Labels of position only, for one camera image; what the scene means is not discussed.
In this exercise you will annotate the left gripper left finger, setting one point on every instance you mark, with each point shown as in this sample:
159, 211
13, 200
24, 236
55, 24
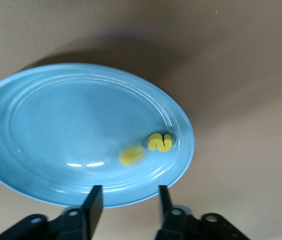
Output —
91, 215

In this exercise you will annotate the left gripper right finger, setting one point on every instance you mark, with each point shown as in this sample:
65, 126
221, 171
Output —
167, 220

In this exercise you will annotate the yellow foam letter u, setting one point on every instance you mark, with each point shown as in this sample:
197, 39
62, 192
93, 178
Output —
131, 156

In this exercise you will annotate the yellow foam number two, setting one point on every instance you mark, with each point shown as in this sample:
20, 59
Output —
159, 143

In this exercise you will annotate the blue plate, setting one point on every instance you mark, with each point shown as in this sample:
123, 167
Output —
68, 120

